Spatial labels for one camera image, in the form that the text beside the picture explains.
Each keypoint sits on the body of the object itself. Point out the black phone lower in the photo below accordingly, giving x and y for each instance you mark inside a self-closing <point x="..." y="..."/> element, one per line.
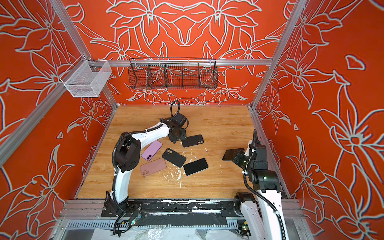
<point x="195" y="167"/>

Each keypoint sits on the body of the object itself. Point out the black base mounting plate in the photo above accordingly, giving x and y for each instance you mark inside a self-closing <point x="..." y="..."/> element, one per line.
<point x="221" y="207"/>

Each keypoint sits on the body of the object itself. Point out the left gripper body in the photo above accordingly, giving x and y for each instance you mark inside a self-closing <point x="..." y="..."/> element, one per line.
<point x="180" y="135"/>

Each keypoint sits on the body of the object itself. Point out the dark phone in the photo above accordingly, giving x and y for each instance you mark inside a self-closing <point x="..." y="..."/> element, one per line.
<point x="231" y="154"/>

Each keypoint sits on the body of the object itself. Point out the black wire basket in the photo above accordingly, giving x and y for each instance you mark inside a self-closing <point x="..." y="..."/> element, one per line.
<point x="174" y="74"/>

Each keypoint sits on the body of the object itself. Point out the clear plastic bin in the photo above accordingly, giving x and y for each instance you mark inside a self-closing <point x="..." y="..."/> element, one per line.
<point x="86" y="79"/>

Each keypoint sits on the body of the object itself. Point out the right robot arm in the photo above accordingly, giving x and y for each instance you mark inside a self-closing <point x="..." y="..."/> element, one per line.
<point x="261" y="206"/>

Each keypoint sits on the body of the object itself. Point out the black phone case with camera hole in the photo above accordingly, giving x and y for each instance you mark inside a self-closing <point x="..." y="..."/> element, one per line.
<point x="174" y="158"/>

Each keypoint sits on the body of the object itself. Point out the purple phone case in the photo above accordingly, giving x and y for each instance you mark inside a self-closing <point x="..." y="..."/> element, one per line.
<point x="151" y="150"/>

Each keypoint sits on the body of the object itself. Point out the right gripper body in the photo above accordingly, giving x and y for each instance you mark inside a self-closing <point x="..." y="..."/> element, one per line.
<point x="242" y="159"/>

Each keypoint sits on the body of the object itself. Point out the pink phone case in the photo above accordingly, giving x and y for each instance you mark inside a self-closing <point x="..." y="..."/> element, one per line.
<point x="153" y="167"/>

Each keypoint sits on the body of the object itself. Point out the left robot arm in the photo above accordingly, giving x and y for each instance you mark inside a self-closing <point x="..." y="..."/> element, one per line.
<point x="126" y="156"/>

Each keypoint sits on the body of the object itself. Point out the white cable duct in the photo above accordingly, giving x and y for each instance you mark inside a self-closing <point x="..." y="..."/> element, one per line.
<point x="108" y="225"/>

